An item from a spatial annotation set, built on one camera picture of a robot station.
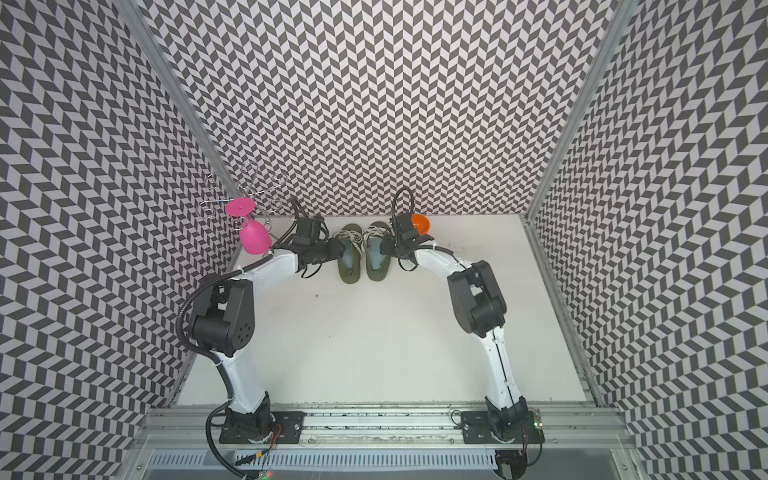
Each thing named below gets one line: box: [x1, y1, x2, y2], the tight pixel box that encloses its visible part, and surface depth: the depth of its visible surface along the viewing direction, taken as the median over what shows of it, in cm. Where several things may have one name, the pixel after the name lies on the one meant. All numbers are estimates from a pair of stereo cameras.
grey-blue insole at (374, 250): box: [368, 236, 386, 271], surface depth 104 cm
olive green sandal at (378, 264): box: [362, 221, 392, 282], surface depth 104 cm
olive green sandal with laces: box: [333, 223, 363, 284], surface depth 104 cm
